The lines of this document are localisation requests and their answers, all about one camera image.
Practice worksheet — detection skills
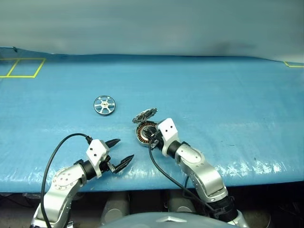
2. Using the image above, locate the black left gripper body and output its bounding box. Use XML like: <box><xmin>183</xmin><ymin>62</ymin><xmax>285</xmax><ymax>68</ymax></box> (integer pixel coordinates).
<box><xmin>100</xmin><ymin>142</ymin><xmax>119</xmax><ymax>175</ymax></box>

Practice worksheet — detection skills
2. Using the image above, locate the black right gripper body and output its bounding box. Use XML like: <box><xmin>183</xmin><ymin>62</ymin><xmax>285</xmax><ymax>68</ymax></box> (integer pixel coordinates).
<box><xmin>149</xmin><ymin>129</ymin><xmax>165</xmax><ymax>150</ymax></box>

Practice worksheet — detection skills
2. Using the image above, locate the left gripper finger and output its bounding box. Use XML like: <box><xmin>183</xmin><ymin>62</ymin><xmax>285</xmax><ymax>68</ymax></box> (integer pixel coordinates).
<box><xmin>105</xmin><ymin>139</ymin><xmax>121</xmax><ymax>149</ymax></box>
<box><xmin>115</xmin><ymin>154</ymin><xmax>135</xmax><ymax>173</ymax></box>

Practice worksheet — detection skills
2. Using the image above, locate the motor housing with copper windings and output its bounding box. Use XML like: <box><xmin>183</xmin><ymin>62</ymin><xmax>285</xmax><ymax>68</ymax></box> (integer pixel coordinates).
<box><xmin>135</xmin><ymin>120</ymin><xmax>160</xmax><ymax>146</ymax></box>

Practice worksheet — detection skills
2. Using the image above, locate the silver spoked rotor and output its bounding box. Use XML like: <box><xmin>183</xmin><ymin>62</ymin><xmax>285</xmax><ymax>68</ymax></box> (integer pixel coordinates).
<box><xmin>93</xmin><ymin>95</ymin><xmax>116</xmax><ymax>116</ymax></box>

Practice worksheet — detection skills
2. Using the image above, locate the toothed metal housing lid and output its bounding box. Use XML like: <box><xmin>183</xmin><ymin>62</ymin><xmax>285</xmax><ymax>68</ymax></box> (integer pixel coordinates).
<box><xmin>132</xmin><ymin>107</ymin><xmax>159</xmax><ymax>124</ymax></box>

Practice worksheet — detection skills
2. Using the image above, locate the grey rounded cylinder shape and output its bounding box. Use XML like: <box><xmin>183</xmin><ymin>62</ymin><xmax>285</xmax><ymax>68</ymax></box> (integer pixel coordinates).
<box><xmin>101</xmin><ymin>191</ymin><xmax>130</xmax><ymax>225</ymax></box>
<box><xmin>166</xmin><ymin>191</ymin><xmax>197</xmax><ymax>214</ymax></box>

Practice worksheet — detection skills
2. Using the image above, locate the blue foam table sheet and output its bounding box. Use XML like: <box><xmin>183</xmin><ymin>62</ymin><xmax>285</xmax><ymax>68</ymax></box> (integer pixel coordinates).
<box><xmin>0</xmin><ymin>46</ymin><xmax>304</xmax><ymax>193</ymax></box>

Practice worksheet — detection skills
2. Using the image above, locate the grey robot torso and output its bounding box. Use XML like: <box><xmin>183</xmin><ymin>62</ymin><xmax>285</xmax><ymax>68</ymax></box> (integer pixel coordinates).
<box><xmin>99</xmin><ymin>212</ymin><xmax>230</xmax><ymax>228</ymax></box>

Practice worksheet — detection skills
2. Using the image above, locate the white foam backdrop sheet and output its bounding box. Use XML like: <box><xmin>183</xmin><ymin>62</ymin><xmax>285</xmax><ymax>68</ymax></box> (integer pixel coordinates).
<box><xmin>0</xmin><ymin>0</ymin><xmax>304</xmax><ymax>64</ymax></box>

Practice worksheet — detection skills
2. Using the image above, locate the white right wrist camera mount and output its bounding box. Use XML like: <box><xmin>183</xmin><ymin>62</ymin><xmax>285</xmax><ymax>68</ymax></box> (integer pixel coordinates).
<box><xmin>156</xmin><ymin>118</ymin><xmax>179</xmax><ymax>155</ymax></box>

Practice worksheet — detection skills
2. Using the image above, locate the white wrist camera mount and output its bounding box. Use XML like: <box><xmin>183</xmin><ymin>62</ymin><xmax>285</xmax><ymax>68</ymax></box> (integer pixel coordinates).
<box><xmin>156</xmin><ymin>118</ymin><xmax>179</xmax><ymax>155</ymax></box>
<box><xmin>85</xmin><ymin>139</ymin><xmax>110</xmax><ymax>179</ymax></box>

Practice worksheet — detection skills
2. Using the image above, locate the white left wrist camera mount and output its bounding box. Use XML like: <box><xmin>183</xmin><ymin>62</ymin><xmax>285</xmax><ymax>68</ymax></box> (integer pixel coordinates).
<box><xmin>85</xmin><ymin>139</ymin><xmax>110</xmax><ymax>179</ymax></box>

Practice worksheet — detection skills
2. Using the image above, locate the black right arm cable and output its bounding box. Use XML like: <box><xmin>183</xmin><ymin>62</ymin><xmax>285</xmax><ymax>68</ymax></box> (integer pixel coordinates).
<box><xmin>148</xmin><ymin>140</ymin><xmax>219</xmax><ymax>219</ymax></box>

